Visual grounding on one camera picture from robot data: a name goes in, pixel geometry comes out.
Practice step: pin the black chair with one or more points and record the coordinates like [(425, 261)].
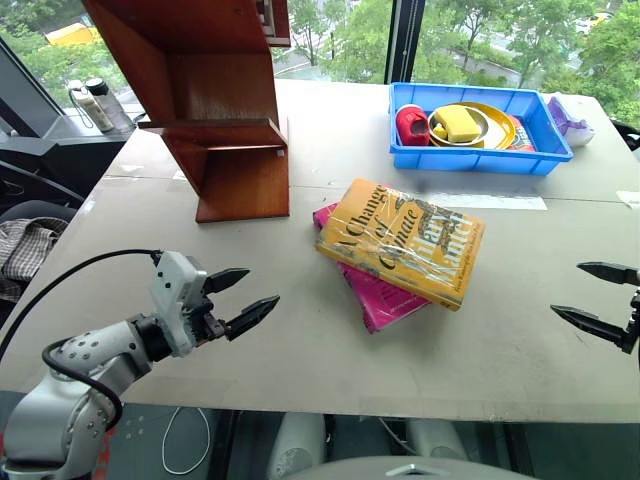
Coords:
[(30, 187)]

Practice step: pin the grey metal bowl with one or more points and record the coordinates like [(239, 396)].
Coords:
[(484, 120)]

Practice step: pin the white rounded robot leg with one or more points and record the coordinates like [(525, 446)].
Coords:
[(295, 445), (435, 439)]

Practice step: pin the plaid cloth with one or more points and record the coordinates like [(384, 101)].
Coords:
[(27, 245)]

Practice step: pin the yellow sponge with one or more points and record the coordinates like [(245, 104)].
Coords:
[(457, 124)]

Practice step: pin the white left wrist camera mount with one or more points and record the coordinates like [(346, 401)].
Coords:
[(172, 285)]

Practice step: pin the blue plastic bin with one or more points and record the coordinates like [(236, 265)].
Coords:
[(480, 162)]

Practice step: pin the white water bottle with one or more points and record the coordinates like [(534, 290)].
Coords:
[(95, 111)]

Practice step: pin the black window frame post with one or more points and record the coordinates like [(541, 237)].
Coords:
[(405, 40)]

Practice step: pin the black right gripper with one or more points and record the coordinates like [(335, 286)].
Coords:
[(635, 315)]

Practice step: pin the yellow wrapped hardcover book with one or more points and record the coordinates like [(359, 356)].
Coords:
[(400, 240)]

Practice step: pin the white tape piece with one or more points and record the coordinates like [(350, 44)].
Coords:
[(630, 199)]

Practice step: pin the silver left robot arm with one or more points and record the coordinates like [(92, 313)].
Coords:
[(75, 400)]

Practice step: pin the red printed snack packet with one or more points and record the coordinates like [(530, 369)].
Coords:
[(523, 136)]

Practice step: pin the clear tape strip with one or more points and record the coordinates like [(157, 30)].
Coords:
[(500, 201)]

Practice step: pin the grey robot torso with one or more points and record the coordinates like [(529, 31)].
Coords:
[(410, 470)]

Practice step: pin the pink book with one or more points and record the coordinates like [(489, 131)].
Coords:
[(387, 302)]

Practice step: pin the black side counter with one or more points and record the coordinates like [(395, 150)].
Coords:
[(75, 150)]

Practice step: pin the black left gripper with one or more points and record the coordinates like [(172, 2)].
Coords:
[(205, 322)]

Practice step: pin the brown wooden bookshelf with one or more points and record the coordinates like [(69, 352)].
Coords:
[(225, 90)]

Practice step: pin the yellow round plate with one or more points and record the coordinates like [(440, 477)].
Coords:
[(502, 127)]

